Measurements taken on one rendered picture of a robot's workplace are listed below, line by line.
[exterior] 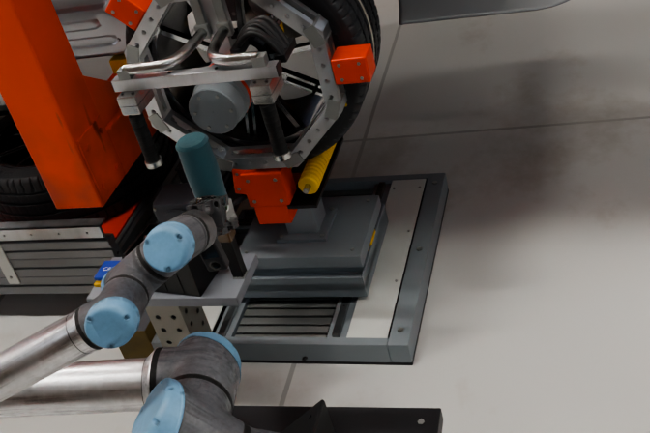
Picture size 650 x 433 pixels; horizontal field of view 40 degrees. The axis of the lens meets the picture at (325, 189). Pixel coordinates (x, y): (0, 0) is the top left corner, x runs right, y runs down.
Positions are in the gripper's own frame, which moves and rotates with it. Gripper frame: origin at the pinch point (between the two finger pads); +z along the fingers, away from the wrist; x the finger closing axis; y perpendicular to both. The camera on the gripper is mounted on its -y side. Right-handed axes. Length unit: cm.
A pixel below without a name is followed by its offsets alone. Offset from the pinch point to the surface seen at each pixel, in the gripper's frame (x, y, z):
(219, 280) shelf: 11.8, -18.7, 16.2
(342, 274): -9, -31, 61
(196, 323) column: 24.2, -32.7, 26.0
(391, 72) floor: -7, 21, 206
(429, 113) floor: -27, 4, 170
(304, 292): 3, -36, 59
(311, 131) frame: -13.5, 14.9, 31.9
